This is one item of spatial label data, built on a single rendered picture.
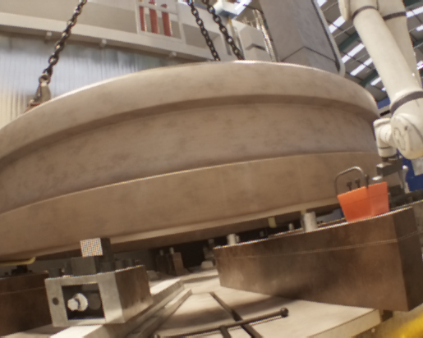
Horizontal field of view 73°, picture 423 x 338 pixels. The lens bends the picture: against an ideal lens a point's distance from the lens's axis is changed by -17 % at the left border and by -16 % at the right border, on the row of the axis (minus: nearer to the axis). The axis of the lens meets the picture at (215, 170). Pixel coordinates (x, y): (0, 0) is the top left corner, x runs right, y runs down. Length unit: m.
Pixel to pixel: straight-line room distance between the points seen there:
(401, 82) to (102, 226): 1.50
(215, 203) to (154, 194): 0.31
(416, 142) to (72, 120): 1.72
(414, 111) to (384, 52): 0.26
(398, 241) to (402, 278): 0.14
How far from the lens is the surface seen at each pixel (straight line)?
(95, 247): 1.59
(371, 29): 1.31
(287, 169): 1.85
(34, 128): 2.19
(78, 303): 1.47
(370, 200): 1.33
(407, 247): 1.29
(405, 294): 1.29
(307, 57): 6.43
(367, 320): 1.41
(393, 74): 1.19
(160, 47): 5.90
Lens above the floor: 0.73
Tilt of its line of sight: 12 degrees up
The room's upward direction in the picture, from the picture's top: 11 degrees counter-clockwise
